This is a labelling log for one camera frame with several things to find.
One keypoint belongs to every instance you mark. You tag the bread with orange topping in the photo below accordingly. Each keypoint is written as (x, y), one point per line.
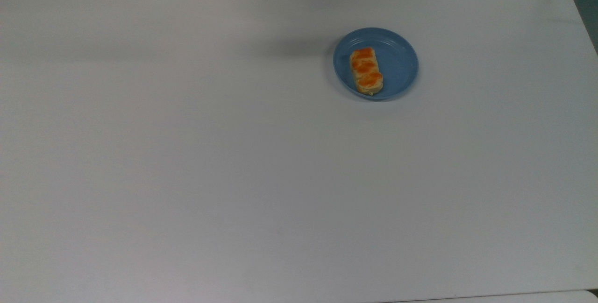
(366, 72)

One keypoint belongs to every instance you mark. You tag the blue round plate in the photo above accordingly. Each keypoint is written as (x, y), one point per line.
(399, 60)

